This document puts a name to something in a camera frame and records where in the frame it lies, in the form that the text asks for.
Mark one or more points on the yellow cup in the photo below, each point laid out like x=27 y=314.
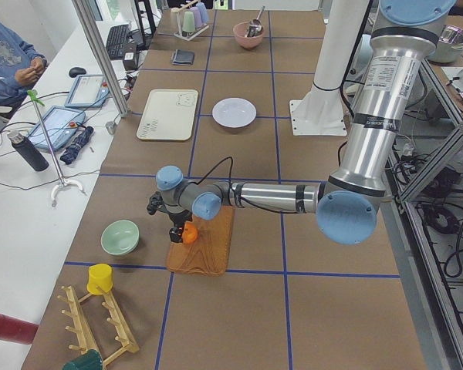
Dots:
x=100 y=279

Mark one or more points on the near blue teach pendant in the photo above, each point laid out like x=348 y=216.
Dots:
x=61 y=124

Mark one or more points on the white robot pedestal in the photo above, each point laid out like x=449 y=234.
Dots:
x=320 y=112

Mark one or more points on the white plate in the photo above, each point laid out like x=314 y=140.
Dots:
x=234 y=112

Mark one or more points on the black keyboard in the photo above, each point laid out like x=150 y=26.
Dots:
x=116 y=41

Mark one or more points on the purple cup on rack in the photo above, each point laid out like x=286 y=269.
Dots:
x=200 y=14

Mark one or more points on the green cup on rack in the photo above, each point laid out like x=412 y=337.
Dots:
x=188 y=26

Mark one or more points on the blue teach pendant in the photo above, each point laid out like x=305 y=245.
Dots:
x=61 y=124
x=87 y=91

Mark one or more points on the dark green cup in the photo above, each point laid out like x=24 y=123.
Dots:
x=91 y=360

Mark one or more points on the dark folded cloth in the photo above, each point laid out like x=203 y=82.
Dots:
x=182 y=57

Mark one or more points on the orange fruit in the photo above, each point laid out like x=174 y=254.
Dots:
x=190 y=233

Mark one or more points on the metal scoop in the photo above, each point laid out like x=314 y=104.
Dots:
x=255 y=26

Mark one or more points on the cream plastic tray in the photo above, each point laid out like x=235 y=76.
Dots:
x=168 y=115

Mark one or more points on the black computer mouse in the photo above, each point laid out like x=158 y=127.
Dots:
x=76 y=71

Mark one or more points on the red cylinder cup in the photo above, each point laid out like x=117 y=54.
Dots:
x=16 y=330

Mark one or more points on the wooden tray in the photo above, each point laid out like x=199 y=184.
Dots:
x=208 y=255

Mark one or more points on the person in blue hoodie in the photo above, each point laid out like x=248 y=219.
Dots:
x=21 y=66

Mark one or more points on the aluminium frame post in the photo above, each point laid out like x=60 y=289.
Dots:
x=92 y=33

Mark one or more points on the green bowl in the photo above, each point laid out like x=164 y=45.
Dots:
x=120 y=237

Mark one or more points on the steel pot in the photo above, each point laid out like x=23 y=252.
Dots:
x=450 y=45

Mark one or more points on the wooden cup rack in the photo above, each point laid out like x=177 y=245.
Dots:
x=99 y=324

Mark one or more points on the folded navy umbrella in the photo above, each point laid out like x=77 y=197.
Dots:
x=72 y=150

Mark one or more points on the white stand with green clip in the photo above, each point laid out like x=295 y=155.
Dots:
x=63 y=181

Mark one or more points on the far blue teach pendant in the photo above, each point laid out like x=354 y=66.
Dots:
x=87 y=91

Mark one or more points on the pink bowl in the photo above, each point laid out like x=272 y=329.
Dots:
x=240 y=32

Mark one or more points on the black box on desk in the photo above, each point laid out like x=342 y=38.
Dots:
x=130 y=61

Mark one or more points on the white cup rack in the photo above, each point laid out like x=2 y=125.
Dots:
x=178 y=13

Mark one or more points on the black water bottle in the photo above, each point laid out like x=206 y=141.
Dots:
x=27 y=151

